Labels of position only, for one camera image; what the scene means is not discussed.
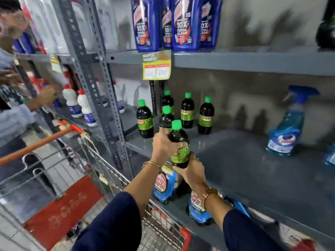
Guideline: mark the person's right hand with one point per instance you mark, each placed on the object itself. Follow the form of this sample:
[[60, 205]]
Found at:
[[192, 172]]

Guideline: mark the person's left hand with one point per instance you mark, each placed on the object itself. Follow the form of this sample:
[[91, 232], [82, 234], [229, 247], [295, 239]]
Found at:
[[162, 146]]

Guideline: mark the person's left fingers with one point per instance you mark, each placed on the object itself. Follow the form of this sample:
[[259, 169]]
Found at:
[[184, 146]]

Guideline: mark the person's right thumb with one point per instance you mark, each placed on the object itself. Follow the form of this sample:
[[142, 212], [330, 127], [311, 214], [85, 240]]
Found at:
[[179, 170]]

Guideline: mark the dark bottle with green cap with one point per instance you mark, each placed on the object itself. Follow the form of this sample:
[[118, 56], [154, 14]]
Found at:
[[167, 100], [206, 117], [166, 120], [145, 120], [180, 156], [187, 112]]

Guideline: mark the person's right forearm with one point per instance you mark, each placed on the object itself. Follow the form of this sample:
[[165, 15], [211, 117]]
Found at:
[[235, 227]]

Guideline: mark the person's left forearm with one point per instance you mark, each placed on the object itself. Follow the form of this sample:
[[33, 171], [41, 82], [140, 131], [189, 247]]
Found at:
[[117, 222]]

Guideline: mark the blue refill pouch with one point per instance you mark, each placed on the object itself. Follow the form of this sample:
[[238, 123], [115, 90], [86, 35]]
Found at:
[[239, 205], [197, 209], [165, 185]]

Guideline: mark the gold bangle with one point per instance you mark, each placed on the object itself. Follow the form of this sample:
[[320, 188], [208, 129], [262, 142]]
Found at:
[[154, 163]]

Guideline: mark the gold wrist watch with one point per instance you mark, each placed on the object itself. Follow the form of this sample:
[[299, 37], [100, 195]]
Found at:
[[210, 193]]

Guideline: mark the metal shopping cart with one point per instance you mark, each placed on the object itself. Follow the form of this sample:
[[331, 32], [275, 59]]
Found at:
[[110, 169]]

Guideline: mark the white bottle with red cap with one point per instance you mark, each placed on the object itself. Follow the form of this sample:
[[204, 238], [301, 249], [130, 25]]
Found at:
[[119, 98], [87, 109], [72, 101], [102, 98]]

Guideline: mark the green and yellow price tag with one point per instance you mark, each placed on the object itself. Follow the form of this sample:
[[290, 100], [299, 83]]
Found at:
[[156, 65]]

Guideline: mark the blue spray bottle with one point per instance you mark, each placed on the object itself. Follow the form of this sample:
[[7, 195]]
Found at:
[[330, 155], [286, 133]]

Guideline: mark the grey metal shelf rack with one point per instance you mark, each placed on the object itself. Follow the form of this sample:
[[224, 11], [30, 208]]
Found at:
[[248, 62]]

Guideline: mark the blue cleaner bottle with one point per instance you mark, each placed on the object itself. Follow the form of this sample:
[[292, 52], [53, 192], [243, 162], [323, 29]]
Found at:
[[166, 26], [186, 23], [145, 23], [209, 23]]

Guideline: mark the red cart seat flap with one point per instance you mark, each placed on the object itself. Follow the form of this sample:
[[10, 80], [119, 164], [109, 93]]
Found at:
[[62, 209]]

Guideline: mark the red and white packet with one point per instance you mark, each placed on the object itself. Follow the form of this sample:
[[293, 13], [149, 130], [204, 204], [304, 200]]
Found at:
[[298, 239]]

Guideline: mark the small yellow price tag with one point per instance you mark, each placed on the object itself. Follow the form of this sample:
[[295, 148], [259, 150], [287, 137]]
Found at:
[[55, 64]]

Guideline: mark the row of white bottles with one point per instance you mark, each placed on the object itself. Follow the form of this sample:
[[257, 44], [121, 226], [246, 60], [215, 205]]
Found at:
[[78, 20]]

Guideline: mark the large dark bottle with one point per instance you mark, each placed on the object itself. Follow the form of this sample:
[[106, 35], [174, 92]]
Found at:
[[327, 31]]

